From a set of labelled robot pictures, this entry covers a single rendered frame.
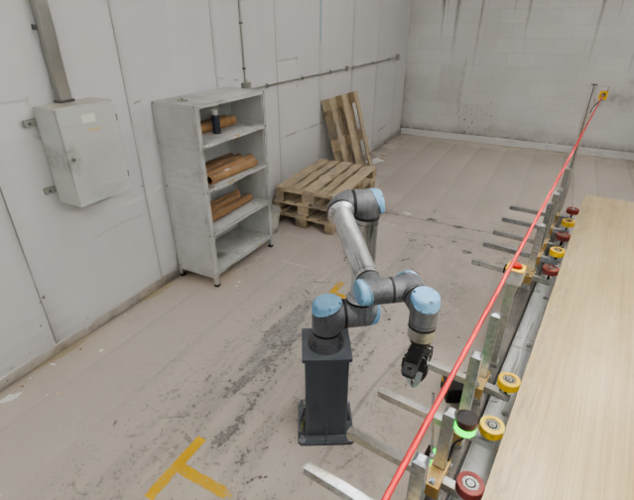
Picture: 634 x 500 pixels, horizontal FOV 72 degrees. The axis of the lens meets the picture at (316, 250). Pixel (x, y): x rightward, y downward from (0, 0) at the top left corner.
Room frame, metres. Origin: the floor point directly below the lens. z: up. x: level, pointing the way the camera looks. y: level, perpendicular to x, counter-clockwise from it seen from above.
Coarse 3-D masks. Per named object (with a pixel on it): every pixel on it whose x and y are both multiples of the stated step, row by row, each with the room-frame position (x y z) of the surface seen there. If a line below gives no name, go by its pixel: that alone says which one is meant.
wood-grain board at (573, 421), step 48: (576, 240) 2.39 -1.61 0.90; (624, 240) 2.39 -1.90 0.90; (576, 288) 1.86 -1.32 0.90; (624, 288) 1.86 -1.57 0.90; (576, 336) 1.48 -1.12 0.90; (624, 336) 1.48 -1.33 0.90; (528, 384) 1.20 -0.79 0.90; (576, 384) 1.20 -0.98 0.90; (624, 384) 1.20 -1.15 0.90; (528, 432) 0.99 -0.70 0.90; (576, 432) 0.99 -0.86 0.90; (624, 432) 0.99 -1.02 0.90; (528, 480) 0.82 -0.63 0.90; (576, 480) 0.82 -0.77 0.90; (624, 480) 0.82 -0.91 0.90
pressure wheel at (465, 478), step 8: (464, 472) 0.84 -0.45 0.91; (472, 472) 0.84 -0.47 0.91; (456, 480) 0.81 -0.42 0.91; (464, 480) 0.81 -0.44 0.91; (472, 480) 0.82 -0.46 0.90; (480, 480) 0.81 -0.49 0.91; (456, 488) 0.80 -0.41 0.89; (464, 488) 0.79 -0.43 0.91; (472, 488) 0.79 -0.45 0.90; (480, 488) 0.79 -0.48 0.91; (464, 496) 0.78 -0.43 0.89; (472, 496) 0.77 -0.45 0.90; (480, 496) 0.77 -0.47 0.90
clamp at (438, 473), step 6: (432, 462) 0.90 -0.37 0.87; (450, 462) 0.91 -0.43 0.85; (432, 468) 0.88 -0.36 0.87; (438, 468) 0.88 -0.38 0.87; (444, 468) 0.88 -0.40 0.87; (432, 474) 0.86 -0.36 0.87; (438, 474) 0.86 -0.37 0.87; (444, 474) 0.86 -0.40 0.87; (438, 480) 0.84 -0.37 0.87; (426, 486) 0.83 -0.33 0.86; (432, 486) 0.82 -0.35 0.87; (438, 486) 0.82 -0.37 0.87; (426, 492) 0.83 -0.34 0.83; (432, 492) 0.82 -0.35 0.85; (438, 492) 0.81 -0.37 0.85
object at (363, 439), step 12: (348, 432) 1.02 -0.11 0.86; (360, 432) 1.02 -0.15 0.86; (360, 444) 0.99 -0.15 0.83; (372, 444) 0.97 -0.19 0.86; (384, 444) 0.97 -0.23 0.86; (384, 456) 0.94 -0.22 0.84; (396, 456) 0.93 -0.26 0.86; (408, 468) 0.90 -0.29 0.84; (444, 480) 0.84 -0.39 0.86; (456, 492) 0.81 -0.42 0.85
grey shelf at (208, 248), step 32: (192, 96) 3.68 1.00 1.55; (224, 96) 3.68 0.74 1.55; (256, 96) 4.08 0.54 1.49; (160, 128) 3.43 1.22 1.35; (192, 128) 3.28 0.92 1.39; (224, 128) 3.87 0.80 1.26; (256, 128) 3.91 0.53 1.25; (192, 160) 3.30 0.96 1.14; (192, 192) 3.32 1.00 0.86; (224, 192) 4.10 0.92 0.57; (256, 192) 4.11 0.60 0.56; (192, 224) 3.34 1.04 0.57; (224, 224) 3.46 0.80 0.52; (256, 224) 4.13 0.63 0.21; (192, 256) 3.37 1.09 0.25; (224, 256) 3.58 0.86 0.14
